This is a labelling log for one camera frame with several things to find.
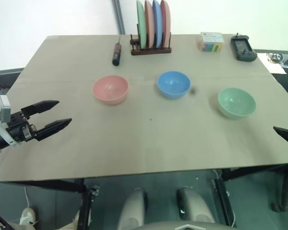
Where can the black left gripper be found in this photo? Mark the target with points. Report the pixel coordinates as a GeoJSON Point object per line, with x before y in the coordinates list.
{"type": "Point", "coordinates": [19, 127]}

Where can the white sheet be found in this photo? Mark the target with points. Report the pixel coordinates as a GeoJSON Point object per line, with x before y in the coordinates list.
{"type": "Point", "coordinates": [273, 68]}

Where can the grey crate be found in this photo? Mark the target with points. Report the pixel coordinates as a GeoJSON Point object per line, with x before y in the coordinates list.
{"type": "Point", "coordinates": [4, 79]}

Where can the green bowl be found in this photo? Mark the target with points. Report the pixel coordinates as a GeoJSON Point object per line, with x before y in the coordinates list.
{"type": "Point", "coordinates": [237, 102]}

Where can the pink bowl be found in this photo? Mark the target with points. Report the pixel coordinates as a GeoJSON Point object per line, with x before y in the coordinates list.
{"type": "Point", "coordinates": [110, 89]}

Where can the black handheld controller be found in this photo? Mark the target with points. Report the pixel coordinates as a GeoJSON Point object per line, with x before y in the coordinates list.
{"type": "Point", "coordinates": [243, 49]}

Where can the black table leg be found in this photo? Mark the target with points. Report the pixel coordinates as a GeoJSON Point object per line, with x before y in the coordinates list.
{"type": "Point", "coordinates": [86, 206]}
{"type": "Point", "coordinates": [224, 201]}

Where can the black red screwdriver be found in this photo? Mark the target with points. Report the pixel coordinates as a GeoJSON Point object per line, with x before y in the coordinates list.
{"type": "Point", "coordinates": [116, 54]}

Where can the white shoe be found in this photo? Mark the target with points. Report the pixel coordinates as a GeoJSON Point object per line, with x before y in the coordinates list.
{"type": "Point", "coordinates": [27, 215]}

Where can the clear box of coloured clips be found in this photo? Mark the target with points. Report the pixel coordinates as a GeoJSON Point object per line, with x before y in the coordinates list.
{"type": "Point", "coordinates": [210, 42]}

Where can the silver right robot leg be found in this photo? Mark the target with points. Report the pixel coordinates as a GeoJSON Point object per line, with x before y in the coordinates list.
{"type": "Point", "coordinates": [194, 206]}

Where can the silver robot leg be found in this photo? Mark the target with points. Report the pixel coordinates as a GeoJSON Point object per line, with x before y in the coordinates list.
{"type": "Point", "coordinates": [132, 208]}
{"type": "Point", "coordinates": [194, 206]}

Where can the dark wooden plate rack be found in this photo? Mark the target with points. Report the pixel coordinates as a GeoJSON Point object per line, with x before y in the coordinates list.
{"type": "Point", "coordinates": [151, 50]}

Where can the grey metal conduit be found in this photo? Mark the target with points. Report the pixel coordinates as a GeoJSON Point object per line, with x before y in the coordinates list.
{"type": "Point", "coordinates": [119, 16]}

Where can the blue bowl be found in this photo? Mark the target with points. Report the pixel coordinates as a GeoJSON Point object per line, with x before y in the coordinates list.
{"type": "Point", "coordinates": [174, 83]}

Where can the silver left robot leg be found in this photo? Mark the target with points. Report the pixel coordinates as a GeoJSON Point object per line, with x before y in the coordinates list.
{"type": "Point", "coordinates": [132, 208]}

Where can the green plate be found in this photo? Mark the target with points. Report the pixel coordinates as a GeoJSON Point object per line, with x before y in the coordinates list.
{"type": "Point", "coordinates": [140, 24]}

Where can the pink plate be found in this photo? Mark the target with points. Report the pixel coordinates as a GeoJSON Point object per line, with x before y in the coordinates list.
{"type": "Point", "coordinates": [149, 24]}

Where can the blue plate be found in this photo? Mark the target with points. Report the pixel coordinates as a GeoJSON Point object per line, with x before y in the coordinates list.
{"type": "Point", "coordinates": [158, 24]}

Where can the red plate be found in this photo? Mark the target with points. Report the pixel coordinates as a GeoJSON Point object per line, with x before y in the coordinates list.
{"type": "Point", "coordinates": [166, 24]}

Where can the black chair frame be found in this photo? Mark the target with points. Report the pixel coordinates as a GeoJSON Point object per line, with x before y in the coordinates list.
{"type": "Point", "coordinates": [284, 191]}

